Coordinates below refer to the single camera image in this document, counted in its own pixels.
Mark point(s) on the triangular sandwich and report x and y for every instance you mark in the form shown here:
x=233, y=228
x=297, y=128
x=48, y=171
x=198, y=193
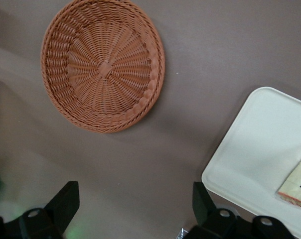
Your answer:
x=298, y=184

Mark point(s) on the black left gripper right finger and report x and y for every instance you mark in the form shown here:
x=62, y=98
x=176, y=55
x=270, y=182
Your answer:
x=202, y=204

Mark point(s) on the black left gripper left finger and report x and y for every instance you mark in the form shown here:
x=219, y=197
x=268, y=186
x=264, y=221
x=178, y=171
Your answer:
x=63, y=201

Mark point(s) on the round brown wicker basket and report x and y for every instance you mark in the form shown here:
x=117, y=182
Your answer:
x=103, y=67

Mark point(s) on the cream plastic tray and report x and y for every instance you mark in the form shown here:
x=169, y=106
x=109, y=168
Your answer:
x=255, y=159

